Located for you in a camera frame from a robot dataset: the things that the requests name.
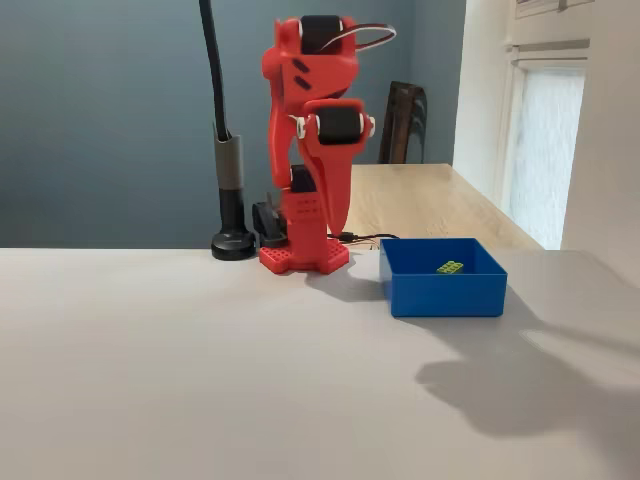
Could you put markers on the black table clamp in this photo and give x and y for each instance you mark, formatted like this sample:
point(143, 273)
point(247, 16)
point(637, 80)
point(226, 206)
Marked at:
point(267, 220)

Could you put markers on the black gooseneck stand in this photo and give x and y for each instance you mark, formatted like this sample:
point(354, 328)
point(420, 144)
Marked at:
point(230, 200)

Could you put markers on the blue square tray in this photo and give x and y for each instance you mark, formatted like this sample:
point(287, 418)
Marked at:
point(445, 297)

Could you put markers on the dark wooden chair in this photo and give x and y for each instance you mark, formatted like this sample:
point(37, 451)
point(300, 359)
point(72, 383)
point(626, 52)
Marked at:
point(400, 125)

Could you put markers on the window with white frame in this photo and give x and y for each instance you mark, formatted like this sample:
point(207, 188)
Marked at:
point(545, 140)

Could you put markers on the green lego brick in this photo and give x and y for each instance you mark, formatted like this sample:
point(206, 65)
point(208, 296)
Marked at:
point(450, 267)

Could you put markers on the light wooden table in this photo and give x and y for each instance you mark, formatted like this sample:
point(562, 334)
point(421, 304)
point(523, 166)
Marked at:
point(430, 200)

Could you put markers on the red robot arm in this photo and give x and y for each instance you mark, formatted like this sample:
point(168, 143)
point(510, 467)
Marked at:
point(305, 240)

